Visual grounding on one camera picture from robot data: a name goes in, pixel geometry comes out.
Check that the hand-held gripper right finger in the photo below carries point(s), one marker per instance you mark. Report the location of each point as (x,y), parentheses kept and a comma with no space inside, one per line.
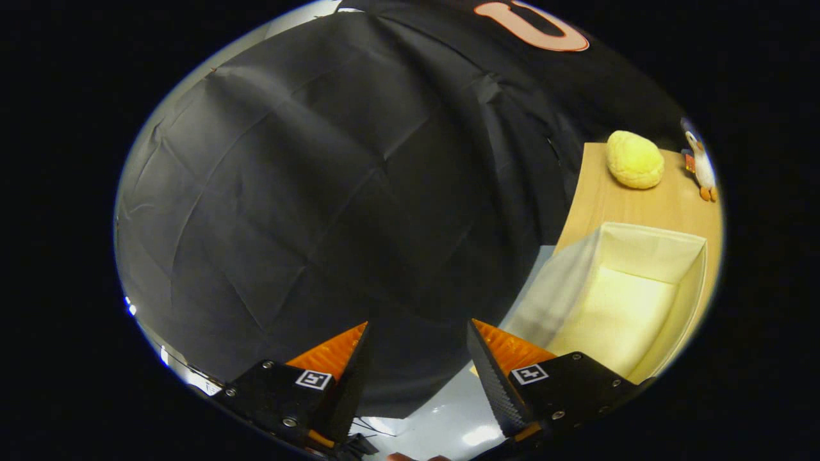
(493,384)

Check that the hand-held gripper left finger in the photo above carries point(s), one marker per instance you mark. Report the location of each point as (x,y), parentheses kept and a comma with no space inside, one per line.
(351,390)

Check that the cream fabric storage box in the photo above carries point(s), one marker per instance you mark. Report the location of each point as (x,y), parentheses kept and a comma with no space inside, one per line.
(615,307)

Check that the black backdrop cloth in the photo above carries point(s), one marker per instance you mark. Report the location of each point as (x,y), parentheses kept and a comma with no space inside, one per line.
(288,192)

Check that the yellow plush bun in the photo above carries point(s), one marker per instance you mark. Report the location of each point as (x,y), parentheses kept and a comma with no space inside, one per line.
(634,160)

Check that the penguin plush toy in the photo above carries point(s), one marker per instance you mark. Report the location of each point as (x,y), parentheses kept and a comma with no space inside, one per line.
(701,166)

